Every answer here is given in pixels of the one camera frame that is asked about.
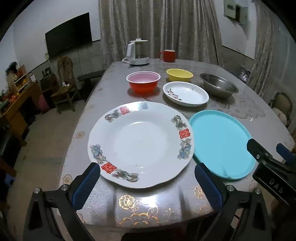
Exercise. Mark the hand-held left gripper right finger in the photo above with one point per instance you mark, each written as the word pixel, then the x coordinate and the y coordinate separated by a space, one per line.
pixel 210 187

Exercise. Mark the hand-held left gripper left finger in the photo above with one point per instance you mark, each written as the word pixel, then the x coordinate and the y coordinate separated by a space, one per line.
pixel 85 185

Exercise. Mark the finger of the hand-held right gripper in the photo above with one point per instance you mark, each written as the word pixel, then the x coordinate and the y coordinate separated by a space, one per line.
pixel 285 154
pixel 255 148

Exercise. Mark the teal plastic plate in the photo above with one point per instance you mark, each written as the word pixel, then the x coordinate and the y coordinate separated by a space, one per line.
pixel 222 143

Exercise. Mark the large white plate red print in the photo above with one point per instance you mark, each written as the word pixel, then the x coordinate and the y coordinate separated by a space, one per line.
pixel 141 143

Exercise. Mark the stainless steel bowl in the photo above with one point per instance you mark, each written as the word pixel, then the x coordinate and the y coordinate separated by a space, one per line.
pixel 218 85

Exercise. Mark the oval white floral plate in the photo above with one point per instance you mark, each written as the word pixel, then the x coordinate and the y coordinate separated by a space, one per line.
pixel 187 93

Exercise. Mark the yellow plastic bowl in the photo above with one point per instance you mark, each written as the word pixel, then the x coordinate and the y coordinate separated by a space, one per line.
pixel 179 74

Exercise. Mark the red bowl pink inside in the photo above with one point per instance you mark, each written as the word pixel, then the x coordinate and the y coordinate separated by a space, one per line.
pixel 143 83

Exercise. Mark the round back chair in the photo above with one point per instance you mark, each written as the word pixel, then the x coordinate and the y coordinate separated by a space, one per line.
pixel 281 109

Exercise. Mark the blue plastic stool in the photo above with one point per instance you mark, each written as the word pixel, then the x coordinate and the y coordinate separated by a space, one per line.
pixel 10 179

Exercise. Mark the pink plastic container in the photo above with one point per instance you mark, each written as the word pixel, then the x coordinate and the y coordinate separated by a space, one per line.
pixel 44 104

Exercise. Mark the beige patterned curtain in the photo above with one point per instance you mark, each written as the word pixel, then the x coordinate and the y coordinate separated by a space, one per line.
pixel 270 53
pixel 161 25

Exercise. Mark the carved wooden chair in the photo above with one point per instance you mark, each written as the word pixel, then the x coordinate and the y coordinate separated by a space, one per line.
pixel 66 90

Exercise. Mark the wooden cabinet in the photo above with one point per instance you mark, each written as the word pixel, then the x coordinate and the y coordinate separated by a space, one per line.
pixel 16 109

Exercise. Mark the dark wooden bench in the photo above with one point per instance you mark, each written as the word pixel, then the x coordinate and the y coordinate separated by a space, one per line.
pixel 90 75

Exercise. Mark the red mug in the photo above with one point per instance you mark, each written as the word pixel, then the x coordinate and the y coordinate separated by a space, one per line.
pixel 169 56

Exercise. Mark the white electric kettle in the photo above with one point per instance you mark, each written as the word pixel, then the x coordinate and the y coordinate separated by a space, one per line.
pixel 133 55

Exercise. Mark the black flat television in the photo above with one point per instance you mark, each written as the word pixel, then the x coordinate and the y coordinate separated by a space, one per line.
pixel 68 37

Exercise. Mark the wall electrical box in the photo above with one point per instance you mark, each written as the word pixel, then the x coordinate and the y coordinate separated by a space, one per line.
pixel 233 10

